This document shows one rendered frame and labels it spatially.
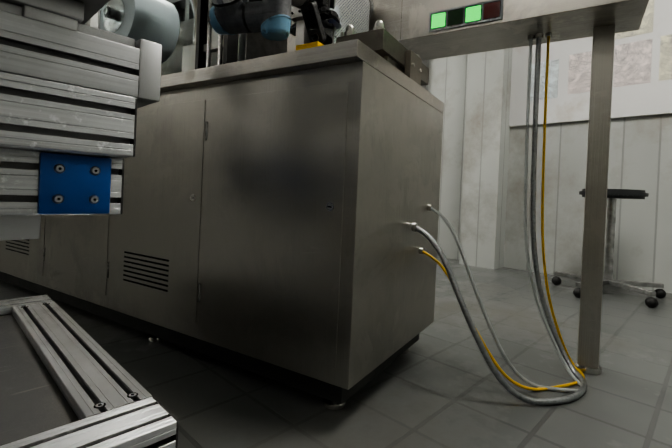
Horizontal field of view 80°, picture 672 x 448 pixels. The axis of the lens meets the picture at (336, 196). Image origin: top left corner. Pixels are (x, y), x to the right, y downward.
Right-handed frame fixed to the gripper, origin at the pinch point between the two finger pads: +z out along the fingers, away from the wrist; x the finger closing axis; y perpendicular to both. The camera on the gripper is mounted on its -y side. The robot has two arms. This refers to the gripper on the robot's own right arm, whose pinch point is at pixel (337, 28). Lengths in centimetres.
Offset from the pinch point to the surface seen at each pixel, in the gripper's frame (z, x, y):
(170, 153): -29, 42, -43
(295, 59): -32.0, -8.7, -21.3
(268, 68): -32.0, 0.0, -22.4
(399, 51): 5.3, -19.9, -8.9
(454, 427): -12, -46, -109
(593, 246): 46, -74, -67
